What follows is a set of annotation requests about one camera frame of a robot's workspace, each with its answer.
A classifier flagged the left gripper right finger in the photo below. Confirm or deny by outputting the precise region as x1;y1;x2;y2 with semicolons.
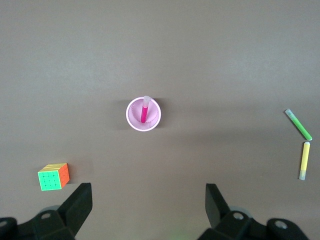
197;183;312;240

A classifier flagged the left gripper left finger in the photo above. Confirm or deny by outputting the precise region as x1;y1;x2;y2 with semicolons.
0;182;94;240

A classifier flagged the pink marker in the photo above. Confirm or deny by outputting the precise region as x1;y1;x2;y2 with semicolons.
140;95;151;124

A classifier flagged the multicoloured puzzle cube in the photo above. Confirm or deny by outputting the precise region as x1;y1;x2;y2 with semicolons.
37;162;71;192

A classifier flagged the pink mesh cup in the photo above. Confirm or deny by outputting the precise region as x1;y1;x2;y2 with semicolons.
125;97;162;132

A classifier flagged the yellow marker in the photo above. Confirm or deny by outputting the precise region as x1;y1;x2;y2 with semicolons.
298;141;311;181

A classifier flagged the green marker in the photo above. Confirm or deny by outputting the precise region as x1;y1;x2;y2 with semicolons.
284;108;313;141

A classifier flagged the brown table cover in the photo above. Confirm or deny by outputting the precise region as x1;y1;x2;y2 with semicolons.
0;0;320;240

